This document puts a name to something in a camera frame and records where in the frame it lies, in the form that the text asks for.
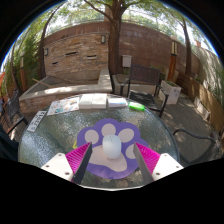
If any colourful printed sheet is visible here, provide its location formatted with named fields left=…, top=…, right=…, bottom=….
left=46, top=95, right=82, bottom=117

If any long white planter box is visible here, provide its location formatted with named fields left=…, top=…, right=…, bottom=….
left=193, top=96, right=212, bottom=121

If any white wrapped packet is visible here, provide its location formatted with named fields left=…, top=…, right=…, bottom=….
left=107, top=96, right=129, bottom=109

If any purple paw-shaped mouse pad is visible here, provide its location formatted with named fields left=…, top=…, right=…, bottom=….
left=76, top=117, right=149, bottom=180

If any wooden lamp post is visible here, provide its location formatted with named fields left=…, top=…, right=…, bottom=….
left=167, top=34, right=179, bottom=82
left=19, top=54, right=28, bottom=93

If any wooden stick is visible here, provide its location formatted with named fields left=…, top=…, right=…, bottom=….
left=32, top=78, right=53, bottom=88

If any white square planter box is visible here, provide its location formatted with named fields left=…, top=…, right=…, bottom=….
left=158, top=79, right=183, bottom=105

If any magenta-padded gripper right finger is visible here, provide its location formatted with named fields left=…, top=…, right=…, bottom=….
left=133, top=142, right=184, bottom=186

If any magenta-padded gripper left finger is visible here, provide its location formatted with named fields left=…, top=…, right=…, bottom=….
left=40, top=142, right=93, bottom=185

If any white computer mouse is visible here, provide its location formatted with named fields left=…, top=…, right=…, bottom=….
left=102, top=134, right=122, bottom=160

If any green packet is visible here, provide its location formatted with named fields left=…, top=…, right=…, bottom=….
left=128, top=101, right=146, bottom=112

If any white licence plate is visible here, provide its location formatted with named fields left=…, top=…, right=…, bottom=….
left=26, top=110, right=48, bottom=133

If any white flat box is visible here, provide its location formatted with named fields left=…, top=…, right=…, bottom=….
left=91, top=92, right=108, bottom=110
left=78, top=93, right=95, bottom=111

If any dark slat-backed armchair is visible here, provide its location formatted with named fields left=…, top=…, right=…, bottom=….
left=119, top=64, right=170, bottom=118

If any black mesh garden chair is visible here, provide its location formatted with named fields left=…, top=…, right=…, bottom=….
left=4, top=89, right=29, bottom=134

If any grey wall utility box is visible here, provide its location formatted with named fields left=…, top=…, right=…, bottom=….
left=121, top=54, right=133, bottom=69

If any tree trunk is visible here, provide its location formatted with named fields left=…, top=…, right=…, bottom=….
left=83, top=0, right=134, bottom=76

